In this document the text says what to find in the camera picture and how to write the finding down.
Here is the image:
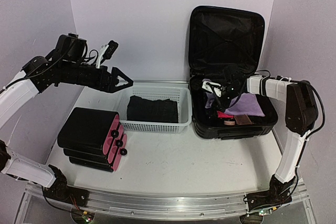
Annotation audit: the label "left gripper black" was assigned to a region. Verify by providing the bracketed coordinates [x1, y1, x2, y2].
[59, 60, 133, 93]

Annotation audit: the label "purple shirt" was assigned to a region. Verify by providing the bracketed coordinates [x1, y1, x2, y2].
[202, 79, 265, 117]

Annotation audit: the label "small red item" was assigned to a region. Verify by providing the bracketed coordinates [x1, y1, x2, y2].
[217, 111, 234, 119]

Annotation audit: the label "small round pink tin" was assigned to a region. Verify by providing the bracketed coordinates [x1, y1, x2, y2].
[224, 119, 236, 126]

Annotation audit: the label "black jeans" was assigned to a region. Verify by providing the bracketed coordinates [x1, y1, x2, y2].
[127, 95, 179, 123]

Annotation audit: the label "white perforated plastic basket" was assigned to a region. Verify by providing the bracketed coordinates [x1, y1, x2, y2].
[115, 85, 192, 134]

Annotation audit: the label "black ribbed hard suitcase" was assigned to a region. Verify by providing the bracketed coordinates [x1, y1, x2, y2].
[188, 6, 278, 140]

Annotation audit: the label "black pink small suitcase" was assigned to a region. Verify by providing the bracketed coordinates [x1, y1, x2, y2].
[57, 107, 128, 172]

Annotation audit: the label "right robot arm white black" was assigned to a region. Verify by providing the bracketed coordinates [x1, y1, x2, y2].
[202, 74, 318, 185]

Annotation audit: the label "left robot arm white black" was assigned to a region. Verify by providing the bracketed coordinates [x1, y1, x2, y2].
[1, 84, 84, 185]

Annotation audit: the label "brown leather wallet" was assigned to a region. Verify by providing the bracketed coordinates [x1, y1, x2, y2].
[234, 114, 253, 125]

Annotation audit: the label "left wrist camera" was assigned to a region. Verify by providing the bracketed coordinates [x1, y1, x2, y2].
[55, 33, 87, 62]

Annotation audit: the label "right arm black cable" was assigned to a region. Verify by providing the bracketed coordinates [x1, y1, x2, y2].
[254, 69, 326, 135]

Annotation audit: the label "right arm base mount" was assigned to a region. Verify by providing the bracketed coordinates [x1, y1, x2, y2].
[243, 175, 298, 212]

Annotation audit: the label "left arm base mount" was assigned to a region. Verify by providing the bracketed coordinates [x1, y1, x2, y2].
[43, 165, 89, 207]

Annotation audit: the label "aluminium front rail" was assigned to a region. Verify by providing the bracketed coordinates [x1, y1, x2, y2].
[25, 174, 310, 216]

